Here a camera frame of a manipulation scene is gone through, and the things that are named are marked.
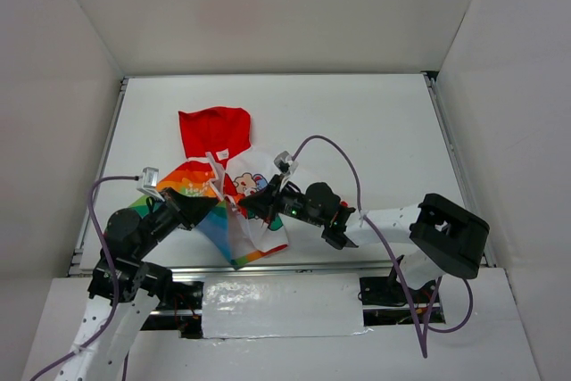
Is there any rainbow hooded kids jacket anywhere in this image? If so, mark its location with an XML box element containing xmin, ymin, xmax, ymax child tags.
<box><xmin>156</xmin><ymin>106</ymin><xmax>289</xmax><ymax>269</ymax></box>

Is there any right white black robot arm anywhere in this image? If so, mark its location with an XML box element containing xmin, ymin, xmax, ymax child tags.
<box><xmin>233</xmin><ymin>173</ymin><xmax>490</xmax><ymax>307</ymax></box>

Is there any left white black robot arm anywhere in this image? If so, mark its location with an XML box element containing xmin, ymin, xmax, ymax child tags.
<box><xmin>33</xmin><ymin>187</ymin><xmax>219</xmax><ymax>380</ymax></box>

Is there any white foil-taped cover panel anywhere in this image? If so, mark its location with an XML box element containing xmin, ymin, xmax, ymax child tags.
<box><xmin>202</xmin><ymin>274</ymin><xmax>367</xmax><ymax>339</ymax></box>

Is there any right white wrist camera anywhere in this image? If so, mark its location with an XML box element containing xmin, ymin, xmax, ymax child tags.
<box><xmin>274</xmin><ymin>151</ymin><xmax>298</xmax><ymax>177</ymax></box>

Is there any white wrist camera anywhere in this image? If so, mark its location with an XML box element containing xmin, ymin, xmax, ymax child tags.
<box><xmin>274</xmin><ymin>151</ymin><xmax>298</xmax><ymax>177</ymax></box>
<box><xmin>137</xmin><ymin>167</ymin><xmax>161</xmax><ymax>199</ymax></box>

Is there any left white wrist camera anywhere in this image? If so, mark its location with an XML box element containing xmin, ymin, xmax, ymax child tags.
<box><xmin>137</xmin><ymin>167</ymin><xmax>161</xmax><ymax>199</ymax></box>

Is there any aluminium table frame rail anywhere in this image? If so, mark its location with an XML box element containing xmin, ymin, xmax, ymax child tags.
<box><xmin>66</xmin><ymin>70</ymin><xmax>497</xmax><ymax>277</ymax></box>

